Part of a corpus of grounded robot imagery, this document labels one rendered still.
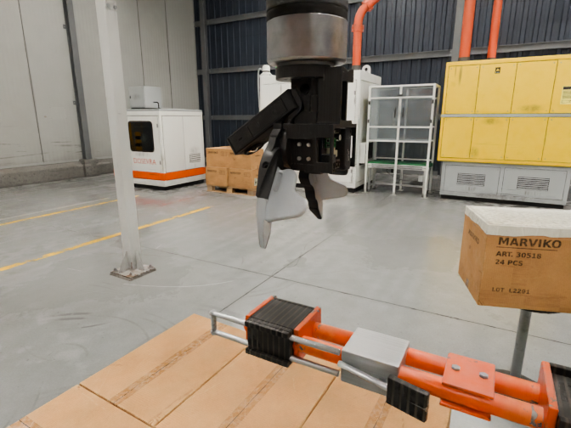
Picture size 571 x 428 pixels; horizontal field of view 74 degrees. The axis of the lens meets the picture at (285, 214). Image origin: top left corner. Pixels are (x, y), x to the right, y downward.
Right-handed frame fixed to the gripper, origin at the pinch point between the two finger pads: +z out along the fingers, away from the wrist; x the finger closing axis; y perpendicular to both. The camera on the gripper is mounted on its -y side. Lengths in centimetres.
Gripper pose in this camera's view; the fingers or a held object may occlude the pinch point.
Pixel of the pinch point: (290, 232)
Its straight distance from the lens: 49.1
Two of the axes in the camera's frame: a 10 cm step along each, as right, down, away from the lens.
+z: 0.0, 9.7, 2.4
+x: 5.1, -2.1, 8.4
